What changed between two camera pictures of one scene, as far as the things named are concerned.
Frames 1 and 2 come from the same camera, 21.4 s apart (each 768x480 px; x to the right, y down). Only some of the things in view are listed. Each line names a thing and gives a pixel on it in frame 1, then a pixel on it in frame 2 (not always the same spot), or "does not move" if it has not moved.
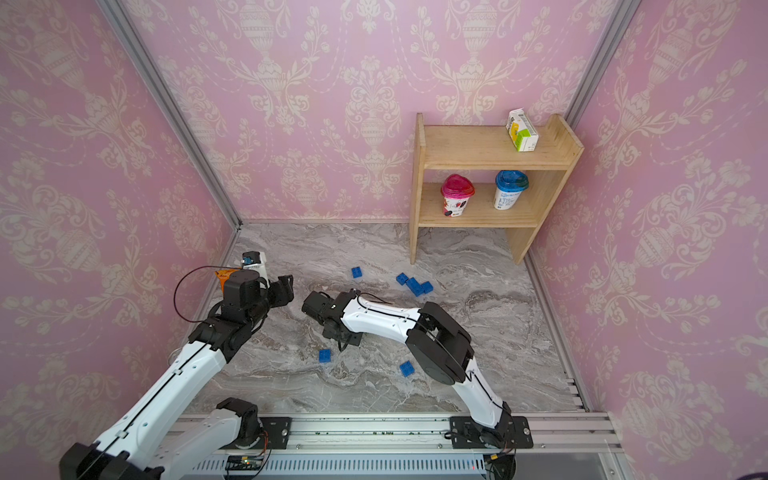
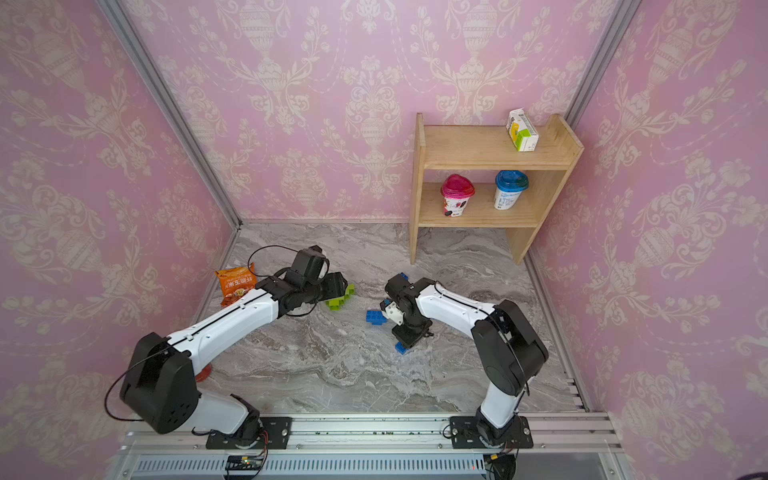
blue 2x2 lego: (407, 368) -> (400, 347)
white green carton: (522, 131) does not move
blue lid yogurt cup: (509, 185) does not move
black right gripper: (327, 334) -> (408, 340)
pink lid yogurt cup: (456, 191) does not move
